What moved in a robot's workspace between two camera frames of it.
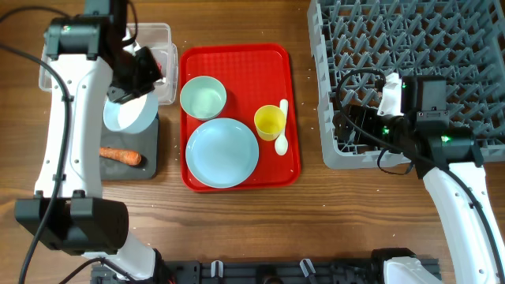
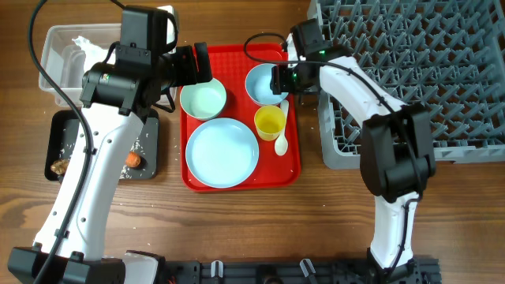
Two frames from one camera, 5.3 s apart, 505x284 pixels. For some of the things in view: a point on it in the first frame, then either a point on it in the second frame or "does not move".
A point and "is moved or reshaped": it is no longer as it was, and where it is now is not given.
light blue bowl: x=132 y=117 is moved or reshaped
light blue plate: x=222 y=153 does not move
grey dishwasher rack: x=422 y=80 does not move
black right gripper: x=346 y=125 → x=277 y=80
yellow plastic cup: x=270 y=121 does not move
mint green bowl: x=203 y=97 does not move
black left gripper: x=153 y=73 → x=187 y=73
